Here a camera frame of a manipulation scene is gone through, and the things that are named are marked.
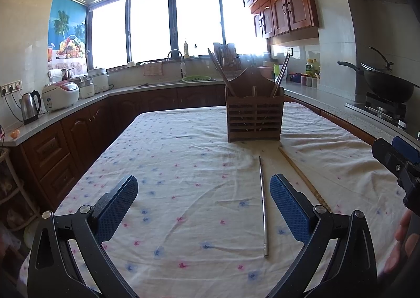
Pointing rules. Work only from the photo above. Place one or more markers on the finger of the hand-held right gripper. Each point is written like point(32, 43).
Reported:
point(408, 150)
point(388, 155)

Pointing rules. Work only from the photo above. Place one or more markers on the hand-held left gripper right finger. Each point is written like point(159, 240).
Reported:
point(288, 209)

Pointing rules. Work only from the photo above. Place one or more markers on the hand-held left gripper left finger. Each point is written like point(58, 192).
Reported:
point(118, 206)

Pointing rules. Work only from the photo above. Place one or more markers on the metal chopstick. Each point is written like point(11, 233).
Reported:
point(263, 206)
point(283, 73)
point(279, 76)

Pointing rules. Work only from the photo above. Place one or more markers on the wooden utensil holder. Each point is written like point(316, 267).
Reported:
point(254, 117)

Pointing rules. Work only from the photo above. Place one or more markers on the person's right hand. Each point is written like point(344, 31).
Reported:
point(402, 232)

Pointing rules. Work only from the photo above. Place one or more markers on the gas stove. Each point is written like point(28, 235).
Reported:
point(384, 109)

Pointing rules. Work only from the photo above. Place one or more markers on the black wok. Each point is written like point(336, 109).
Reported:
point(387, 84)

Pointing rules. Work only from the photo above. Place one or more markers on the dark wooden base cabinets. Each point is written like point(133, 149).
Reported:
point(82, 140)

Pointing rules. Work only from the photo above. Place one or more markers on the floral white tablecloth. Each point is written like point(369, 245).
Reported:
point(197, 186)

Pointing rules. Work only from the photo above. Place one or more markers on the grey kitchen countertop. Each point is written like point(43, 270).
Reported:
point(328, 97)

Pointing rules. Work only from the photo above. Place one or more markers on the yellow oil bottle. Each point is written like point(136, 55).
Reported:
point(309, 68)

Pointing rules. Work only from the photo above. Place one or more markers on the white blender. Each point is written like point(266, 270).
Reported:
point(86, 87)

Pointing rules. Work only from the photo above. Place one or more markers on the white and red rice cooker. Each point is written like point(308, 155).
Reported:
point(60, 96)

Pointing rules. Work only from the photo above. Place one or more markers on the orange fruit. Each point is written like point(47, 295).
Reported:
point(15, 134)

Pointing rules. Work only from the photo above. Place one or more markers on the white steel cooking pot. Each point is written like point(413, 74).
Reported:
point(99, 79)

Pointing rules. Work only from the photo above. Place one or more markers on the kitchen sink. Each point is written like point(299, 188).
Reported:
point(157, 83)

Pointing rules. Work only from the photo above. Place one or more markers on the steel electric kettle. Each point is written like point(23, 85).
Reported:
point(29, 109)

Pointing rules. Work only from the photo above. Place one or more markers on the green and white pitcher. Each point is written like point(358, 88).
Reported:
point(278, 71)

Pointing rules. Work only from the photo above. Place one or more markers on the hanging dish cloth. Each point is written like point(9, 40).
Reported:
point(153, 69)

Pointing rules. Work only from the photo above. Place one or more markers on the white bowl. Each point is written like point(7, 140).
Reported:
point(131, 64)

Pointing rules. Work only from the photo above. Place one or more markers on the pink container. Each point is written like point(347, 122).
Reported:
point(268, 68)

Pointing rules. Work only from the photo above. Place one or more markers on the paper towel roll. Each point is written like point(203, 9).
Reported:
point(55, 75)

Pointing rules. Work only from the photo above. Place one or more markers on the green colander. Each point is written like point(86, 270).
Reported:
point(196, 78)

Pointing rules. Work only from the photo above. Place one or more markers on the faucet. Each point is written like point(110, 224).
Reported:
point(182, 68)

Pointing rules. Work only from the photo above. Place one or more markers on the dish rack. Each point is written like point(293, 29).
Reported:
point(226, 55)

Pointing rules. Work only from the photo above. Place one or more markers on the yellow dish soap bottle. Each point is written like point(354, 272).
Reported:
point(186, 50)

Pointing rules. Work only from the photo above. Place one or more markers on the kitchen window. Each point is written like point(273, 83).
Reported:
point(147, 28)

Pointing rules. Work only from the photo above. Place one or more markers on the white wall socket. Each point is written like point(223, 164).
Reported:
point(288, 52)

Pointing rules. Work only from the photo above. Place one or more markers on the white wall socket strip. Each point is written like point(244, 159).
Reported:
point(11, 87)

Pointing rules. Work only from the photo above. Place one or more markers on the fruit wall poster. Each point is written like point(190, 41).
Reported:
point(67, 32)

